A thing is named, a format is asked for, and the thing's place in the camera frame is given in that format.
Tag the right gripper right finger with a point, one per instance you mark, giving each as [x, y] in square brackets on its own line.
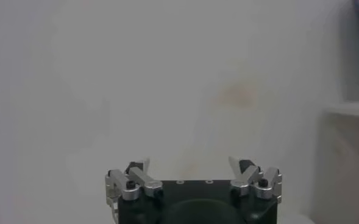
[252, 179]

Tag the white side desk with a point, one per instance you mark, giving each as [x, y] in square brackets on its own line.
[353, 109]

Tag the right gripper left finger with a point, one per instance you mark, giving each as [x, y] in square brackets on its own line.
[136, 179]

